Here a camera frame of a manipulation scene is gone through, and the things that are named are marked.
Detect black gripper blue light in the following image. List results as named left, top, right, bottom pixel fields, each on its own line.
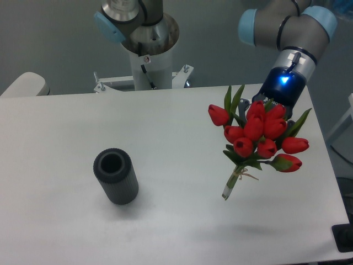
left=238, top=67, right=306, bottom=130

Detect red tulip bouquet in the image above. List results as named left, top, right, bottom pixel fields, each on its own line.
left=208, top=86, right=310, bottom=200

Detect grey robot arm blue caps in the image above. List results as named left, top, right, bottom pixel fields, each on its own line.
left=94, top=1, right=337, bottom=118

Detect black device at table edge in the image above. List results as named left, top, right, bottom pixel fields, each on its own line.
left=331, top=224, right=352, bottom=253

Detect dark grey ribbed vase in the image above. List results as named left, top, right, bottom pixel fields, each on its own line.
left=93, top=148, right=139, bottom=205

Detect white chair armrest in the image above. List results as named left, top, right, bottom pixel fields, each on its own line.
left=1, top=72, right=50, bottom=98

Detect white frame at right edge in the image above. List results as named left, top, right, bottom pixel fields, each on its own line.
left=325, top=93, right=353, bottom=166

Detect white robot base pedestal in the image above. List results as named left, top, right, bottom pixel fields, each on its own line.
left=93, top=13, right=194, bottom=93

